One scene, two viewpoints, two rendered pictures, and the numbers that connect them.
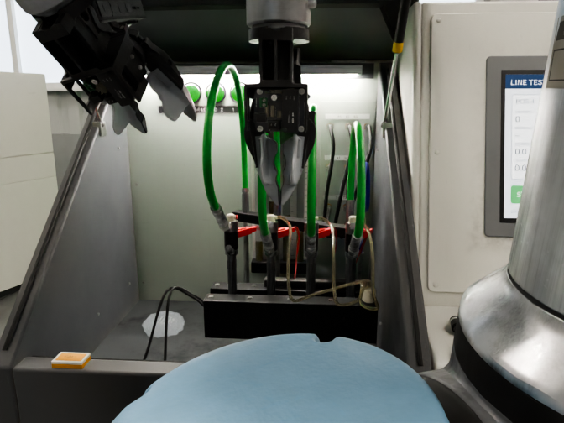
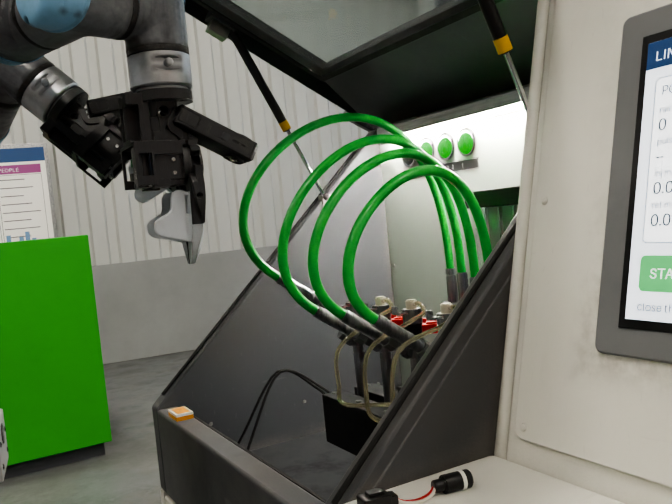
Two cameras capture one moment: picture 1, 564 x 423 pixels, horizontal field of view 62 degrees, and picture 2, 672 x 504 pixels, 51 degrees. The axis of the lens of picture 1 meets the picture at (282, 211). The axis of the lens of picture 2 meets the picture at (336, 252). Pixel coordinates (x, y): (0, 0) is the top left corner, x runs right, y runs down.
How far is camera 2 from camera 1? 0.89 m
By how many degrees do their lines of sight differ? 57
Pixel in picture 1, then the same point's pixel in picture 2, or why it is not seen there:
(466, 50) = (597, 20)
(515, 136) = (656, 158)
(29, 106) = not seen: hidden behind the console
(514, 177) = (649, 239)
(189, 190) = (433, 273)
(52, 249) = (228, 317)
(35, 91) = not seen: hidden behind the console
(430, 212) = (527, 302)
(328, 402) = not seen: outside the picture
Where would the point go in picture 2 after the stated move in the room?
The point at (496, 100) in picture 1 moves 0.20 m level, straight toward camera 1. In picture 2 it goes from (631, 95) to (440, 110)
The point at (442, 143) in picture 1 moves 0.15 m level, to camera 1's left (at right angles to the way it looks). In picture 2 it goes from (553, 184) to (460, 195)
